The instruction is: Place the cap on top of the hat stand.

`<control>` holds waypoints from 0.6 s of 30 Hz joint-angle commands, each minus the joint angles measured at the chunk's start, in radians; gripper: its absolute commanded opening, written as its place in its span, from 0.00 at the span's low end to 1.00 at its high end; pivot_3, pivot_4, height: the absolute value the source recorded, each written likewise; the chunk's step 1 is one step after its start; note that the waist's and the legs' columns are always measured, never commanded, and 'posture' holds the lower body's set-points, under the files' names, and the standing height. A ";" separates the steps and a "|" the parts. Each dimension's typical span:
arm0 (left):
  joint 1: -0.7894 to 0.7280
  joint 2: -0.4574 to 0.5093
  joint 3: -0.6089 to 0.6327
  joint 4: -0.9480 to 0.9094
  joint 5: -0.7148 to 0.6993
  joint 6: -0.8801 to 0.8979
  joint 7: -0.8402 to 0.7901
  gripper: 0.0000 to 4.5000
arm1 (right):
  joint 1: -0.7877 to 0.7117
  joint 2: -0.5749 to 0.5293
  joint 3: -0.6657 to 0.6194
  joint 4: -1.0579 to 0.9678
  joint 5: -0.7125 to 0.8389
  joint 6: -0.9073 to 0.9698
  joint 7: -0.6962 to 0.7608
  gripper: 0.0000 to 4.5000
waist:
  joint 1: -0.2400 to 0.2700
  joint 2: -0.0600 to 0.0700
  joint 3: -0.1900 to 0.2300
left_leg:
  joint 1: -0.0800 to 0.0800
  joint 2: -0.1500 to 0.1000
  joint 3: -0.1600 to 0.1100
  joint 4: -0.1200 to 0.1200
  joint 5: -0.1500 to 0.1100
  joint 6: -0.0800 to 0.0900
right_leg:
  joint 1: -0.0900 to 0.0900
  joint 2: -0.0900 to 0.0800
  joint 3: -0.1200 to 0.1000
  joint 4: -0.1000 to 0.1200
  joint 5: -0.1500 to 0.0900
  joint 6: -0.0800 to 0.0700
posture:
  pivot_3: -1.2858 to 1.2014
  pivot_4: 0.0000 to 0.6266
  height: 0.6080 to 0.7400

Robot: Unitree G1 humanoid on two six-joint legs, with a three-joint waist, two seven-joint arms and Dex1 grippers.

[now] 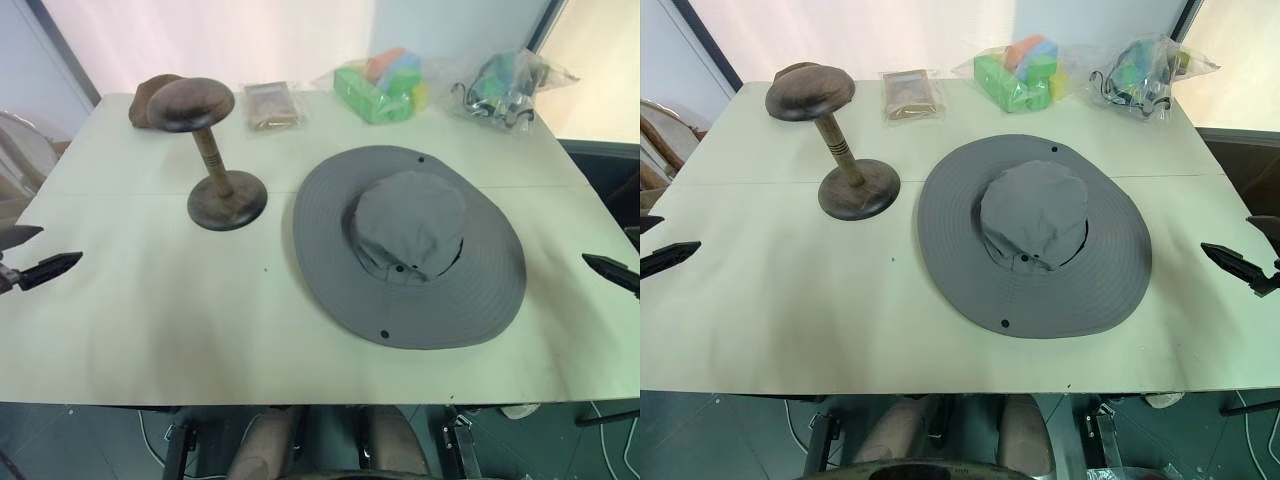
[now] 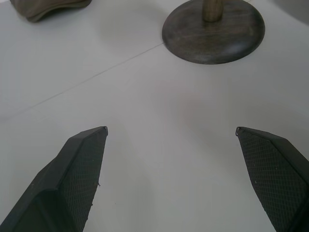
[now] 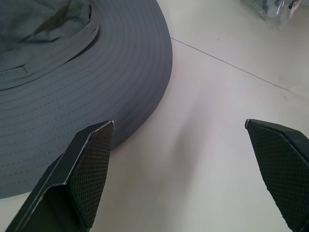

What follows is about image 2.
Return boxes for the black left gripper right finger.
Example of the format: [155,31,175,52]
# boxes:
[235,126,309,232]

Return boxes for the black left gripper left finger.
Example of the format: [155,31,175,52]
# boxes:
[0,126,109,232]

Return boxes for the round wooden stand base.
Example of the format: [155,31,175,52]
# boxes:
[161,0,266,65]

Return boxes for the brown cap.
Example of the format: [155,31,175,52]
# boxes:
[10,0,92,24]

